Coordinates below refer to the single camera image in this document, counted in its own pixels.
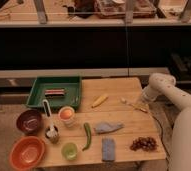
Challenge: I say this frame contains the dark red bar in tray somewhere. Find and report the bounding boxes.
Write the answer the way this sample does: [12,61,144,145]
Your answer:
[44,88,66,96]

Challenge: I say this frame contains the black cable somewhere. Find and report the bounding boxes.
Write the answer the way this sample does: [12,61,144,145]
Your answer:
[148,111,173,161]

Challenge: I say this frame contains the crumpled blue cloth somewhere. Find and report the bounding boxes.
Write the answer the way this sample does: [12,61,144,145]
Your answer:
[95,122,124,134]

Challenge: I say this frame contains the bunch of red grapes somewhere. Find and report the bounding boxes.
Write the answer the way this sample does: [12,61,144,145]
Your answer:
[130,137,157,151]

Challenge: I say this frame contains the blue sponge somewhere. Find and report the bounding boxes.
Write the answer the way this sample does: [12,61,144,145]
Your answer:
[102,138,115,162]

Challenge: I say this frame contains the orange plastic bowl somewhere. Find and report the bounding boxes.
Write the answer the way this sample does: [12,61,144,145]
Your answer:
[9,136,46,171]

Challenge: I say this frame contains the wooden table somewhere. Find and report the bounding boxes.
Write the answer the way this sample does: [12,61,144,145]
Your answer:
[40,78,166,167]

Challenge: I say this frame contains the yellow corn cob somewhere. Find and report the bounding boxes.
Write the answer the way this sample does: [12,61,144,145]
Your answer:
[91,95,108,108]

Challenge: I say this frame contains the green plastic tray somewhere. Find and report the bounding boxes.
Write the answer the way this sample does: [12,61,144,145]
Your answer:
[26,76,82,109]

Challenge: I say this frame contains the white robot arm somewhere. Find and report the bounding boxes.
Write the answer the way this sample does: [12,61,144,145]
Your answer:
[141,73,191,171]

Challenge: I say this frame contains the green plastic cup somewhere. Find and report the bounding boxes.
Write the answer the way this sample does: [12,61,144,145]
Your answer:
[61,143,78,160]

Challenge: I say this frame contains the dark maroon bowl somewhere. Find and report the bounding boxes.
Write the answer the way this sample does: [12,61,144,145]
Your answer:
[16,109,43,135]

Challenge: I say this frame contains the green chili pepper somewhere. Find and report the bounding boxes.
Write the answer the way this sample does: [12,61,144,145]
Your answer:
[82,123,92,151]

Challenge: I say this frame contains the white cup with orange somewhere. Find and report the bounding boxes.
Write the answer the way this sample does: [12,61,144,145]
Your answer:
[58,106,75,127]

